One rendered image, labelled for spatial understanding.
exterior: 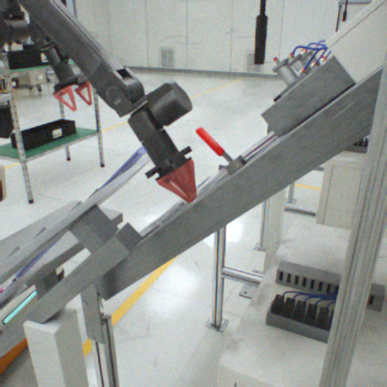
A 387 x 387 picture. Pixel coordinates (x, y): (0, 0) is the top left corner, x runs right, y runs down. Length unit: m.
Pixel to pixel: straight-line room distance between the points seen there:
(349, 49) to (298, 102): 0.10
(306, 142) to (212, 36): 9.64
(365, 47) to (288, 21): 9.04
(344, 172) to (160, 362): 1.28
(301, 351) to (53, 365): 0.50
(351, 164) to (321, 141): 1.54
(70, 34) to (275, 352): 0.76
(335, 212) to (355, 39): 1.70
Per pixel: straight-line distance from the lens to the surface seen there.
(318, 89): 0.58
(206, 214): 0.65
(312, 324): 0.91
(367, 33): 0.55
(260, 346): 0.89
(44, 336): 0.66
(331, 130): 0.55
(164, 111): 0.73
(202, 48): 10.29
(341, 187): 2.14
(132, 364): 1.69
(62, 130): 3.45
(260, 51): 0.92
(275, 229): 1.84
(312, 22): 9.49
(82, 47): 0.79
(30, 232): 1.42
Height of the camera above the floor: 1.26
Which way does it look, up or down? 25 degrees down
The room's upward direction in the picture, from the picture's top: straight up
